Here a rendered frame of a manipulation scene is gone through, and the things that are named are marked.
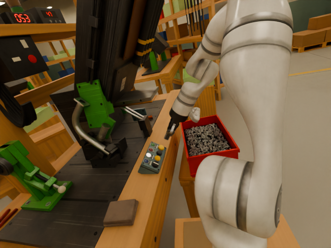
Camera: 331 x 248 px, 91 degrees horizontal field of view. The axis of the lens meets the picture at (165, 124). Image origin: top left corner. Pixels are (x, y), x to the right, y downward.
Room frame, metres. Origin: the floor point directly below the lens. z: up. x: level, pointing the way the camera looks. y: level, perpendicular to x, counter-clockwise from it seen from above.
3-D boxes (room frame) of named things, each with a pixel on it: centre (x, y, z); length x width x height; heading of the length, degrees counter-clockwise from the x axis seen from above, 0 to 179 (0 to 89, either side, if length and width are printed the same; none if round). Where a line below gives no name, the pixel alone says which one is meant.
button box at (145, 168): (0.57, 0.09, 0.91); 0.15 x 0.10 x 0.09; 161
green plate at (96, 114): (0.76, 0.28, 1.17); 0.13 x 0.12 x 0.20; 161
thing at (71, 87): (0.99, 0.41, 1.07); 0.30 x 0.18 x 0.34; 161
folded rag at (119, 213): (0.35, 0.21, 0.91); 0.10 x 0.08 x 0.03; 79
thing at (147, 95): (0.89, 0.19, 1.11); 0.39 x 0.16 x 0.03; 71
